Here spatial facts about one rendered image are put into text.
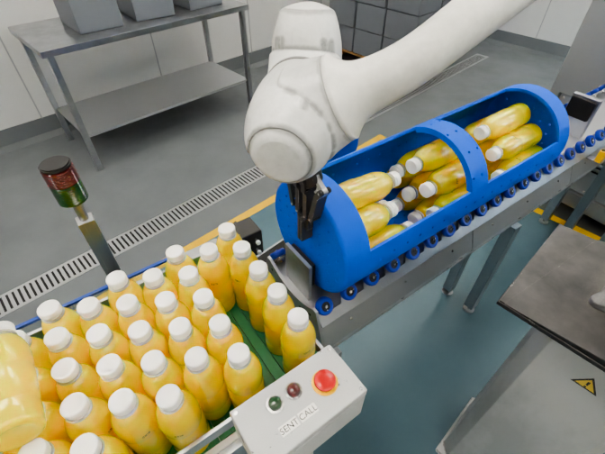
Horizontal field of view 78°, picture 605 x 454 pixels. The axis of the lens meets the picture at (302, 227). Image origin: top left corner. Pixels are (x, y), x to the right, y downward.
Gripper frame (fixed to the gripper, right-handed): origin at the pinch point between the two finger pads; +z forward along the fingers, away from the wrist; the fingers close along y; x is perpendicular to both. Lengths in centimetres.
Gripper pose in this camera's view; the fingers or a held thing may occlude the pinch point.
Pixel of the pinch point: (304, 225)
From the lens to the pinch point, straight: 79.5
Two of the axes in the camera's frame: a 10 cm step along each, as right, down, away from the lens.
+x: 8.1, -4.0, 4.2
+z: 0.0, 7.2, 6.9
